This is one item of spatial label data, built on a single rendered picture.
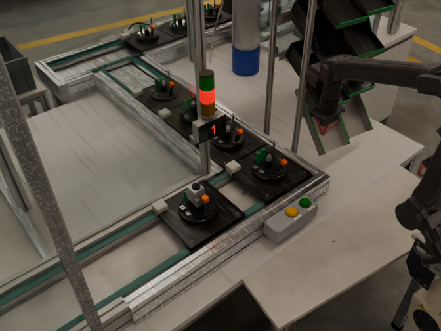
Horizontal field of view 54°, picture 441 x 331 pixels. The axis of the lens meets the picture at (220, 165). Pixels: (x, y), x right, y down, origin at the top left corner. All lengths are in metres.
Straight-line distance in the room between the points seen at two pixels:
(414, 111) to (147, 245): 2.99
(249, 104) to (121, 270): 1.16
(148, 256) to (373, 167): 1.03
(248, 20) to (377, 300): 1.65
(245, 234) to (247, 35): 1.25
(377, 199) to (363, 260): 0.32
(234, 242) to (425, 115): 2.84
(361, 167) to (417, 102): 2.29
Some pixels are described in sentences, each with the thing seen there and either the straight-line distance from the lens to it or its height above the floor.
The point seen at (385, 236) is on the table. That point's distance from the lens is 1.71.
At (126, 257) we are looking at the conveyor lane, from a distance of 1.52.
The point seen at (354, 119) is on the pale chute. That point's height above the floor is 1.04.
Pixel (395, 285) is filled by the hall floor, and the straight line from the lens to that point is 2.68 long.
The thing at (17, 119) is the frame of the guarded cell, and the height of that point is 1.70.
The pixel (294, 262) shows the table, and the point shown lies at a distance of 1.56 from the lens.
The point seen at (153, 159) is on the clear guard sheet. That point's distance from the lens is 1.49.
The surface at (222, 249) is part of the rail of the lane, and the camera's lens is 1.45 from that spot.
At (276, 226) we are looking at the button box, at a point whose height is 0.96.
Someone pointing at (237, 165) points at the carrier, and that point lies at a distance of 1.69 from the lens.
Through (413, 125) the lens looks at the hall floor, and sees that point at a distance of 3.88.
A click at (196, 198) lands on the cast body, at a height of 1.06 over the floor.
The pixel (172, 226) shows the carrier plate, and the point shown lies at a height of 0.97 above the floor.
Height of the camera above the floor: 2.10
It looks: 41 degrees down
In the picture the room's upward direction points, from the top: 1 degrees counter-clockwise
